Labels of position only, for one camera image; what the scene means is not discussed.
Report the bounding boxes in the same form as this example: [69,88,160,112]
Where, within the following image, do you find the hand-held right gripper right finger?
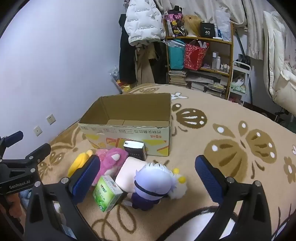
[195,155,272,241]

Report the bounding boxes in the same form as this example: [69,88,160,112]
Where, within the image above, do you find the yellow plush toy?
[68,150,93,176]

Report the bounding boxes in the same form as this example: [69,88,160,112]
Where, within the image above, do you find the dark hanging garment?
[154,42,168,84]

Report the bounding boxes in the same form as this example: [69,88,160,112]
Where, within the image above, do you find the green tissue pack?
[92,175,124,213]

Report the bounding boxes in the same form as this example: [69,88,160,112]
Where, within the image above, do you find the black dustpan with handle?
[236,30,250,65]

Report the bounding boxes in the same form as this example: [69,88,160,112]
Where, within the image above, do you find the blonde wig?
[181,15,201,37]

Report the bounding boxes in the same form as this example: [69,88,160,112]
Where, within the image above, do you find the red yellow packet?
[116,80,132,93]

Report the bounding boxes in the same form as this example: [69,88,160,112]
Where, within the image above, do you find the patterned plastic bag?
[110,67,121,81]

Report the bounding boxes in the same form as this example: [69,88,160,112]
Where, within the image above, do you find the beige hanging coat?
[134,44,158,84]

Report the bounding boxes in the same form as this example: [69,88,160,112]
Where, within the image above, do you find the white metal cart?
[228,61,251,105]

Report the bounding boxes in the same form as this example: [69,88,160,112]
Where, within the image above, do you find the cardboard box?
[78,93,173,157]

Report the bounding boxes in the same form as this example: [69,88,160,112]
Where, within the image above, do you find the black chair base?
[274,108,290,127]

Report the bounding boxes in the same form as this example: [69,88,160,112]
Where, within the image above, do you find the white yellow chick plush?
[168,168,187,200]

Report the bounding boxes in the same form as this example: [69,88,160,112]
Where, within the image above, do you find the beige curtain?
[159,0,264,61]

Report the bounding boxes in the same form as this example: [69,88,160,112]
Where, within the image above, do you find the white-haired plush doll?
[126,162,175,211]

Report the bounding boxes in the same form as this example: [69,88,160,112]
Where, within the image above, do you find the stack of books and papers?
[185,71,228,96]

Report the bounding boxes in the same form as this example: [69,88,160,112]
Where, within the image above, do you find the wooden shelf rack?
[163,19,234,100]

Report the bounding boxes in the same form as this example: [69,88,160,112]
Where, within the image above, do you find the white plastic bag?
[215,9,232,41]

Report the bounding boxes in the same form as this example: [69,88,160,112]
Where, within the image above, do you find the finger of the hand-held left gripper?
[22,143,51,165]
[0,131,24,153]

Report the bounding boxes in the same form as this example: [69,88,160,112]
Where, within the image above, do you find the red patterned gift bag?
[184,40,208,70]

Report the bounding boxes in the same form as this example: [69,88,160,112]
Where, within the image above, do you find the pink black patterned bag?
[165,7,185,37]

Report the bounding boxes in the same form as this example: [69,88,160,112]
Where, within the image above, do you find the white puffer jacket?
[124,0,163,45]

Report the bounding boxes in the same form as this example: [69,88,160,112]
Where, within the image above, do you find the black gift box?
[200,22,215,39]

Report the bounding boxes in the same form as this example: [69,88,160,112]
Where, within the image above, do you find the beige butterfly print blanket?
[37,83,296,241]

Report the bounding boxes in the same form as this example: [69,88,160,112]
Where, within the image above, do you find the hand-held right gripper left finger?
[24,155,101,241]

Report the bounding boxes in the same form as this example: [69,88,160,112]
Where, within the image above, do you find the black tissue pack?
[123,140,147,161]

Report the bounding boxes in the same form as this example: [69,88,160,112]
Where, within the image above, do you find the teal shopping bag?
[167,40,185,70]

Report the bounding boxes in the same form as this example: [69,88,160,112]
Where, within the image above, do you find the pink swirl roll plush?
[115,156,151,194]

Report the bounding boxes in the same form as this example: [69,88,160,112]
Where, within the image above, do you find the black hanging coat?
[119,14,137,85]

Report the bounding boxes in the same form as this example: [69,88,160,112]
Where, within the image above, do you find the pink plush bear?
[91,148,129,186]

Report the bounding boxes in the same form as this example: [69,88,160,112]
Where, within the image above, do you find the white folded duvet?
[262,10,296,109]

